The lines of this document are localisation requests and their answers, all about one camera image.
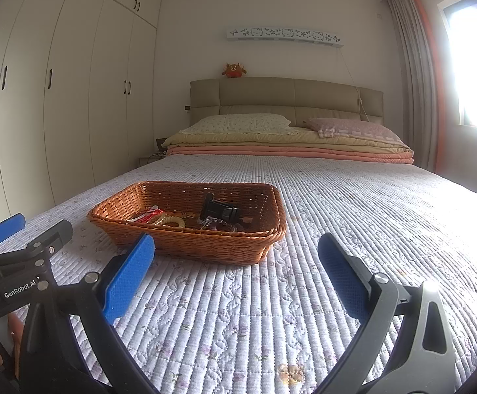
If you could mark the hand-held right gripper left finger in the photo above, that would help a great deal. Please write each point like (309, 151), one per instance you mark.
(130, 279)

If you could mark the beige padded headboard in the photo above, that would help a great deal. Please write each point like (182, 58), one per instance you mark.
(263, 94)

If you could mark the bedside table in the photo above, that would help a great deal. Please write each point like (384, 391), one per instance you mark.
(148, 159)

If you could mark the cream floral pillow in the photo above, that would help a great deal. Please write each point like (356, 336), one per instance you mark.
(242, 123)

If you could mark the pink pillow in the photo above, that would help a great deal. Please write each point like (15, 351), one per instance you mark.
(353, 128)

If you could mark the white wardrobe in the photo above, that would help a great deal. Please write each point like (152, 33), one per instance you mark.
(78, 90)

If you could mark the window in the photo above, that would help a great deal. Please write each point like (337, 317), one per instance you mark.
(472, 69)

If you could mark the floral quilted bedspread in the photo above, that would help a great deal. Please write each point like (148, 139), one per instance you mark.
(324, 221)

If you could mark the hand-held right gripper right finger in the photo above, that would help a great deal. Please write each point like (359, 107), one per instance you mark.
(343, 279)

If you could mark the black hair claw clip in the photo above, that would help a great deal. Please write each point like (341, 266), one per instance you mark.
(222, 210)

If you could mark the grey and orange curtain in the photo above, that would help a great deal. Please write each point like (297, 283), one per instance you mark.
(415, 69)

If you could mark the brown wicker basket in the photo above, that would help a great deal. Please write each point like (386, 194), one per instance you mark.
(205, 247)

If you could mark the brown plush toy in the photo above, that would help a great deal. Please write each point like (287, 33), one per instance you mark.
(233, 70)

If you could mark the folded yellow blanket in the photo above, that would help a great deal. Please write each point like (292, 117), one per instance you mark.
(263, 138)

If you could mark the white carved wall shelf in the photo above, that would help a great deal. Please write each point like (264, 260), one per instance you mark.
(283, 35)

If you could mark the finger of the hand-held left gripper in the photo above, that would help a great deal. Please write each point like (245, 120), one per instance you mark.
(52, 238)
(7, 227)

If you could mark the person's left hand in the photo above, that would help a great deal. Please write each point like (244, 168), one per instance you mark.
(15, 324)

